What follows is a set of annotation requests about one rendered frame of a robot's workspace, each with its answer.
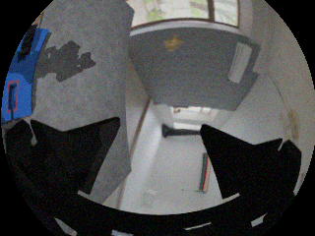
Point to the blue flat square slab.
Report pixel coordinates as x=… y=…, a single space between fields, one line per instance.
x=17 y=94

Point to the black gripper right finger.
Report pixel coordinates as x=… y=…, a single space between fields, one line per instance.
x=233 y=160

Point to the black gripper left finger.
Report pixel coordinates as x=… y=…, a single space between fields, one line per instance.
x=81 y=151

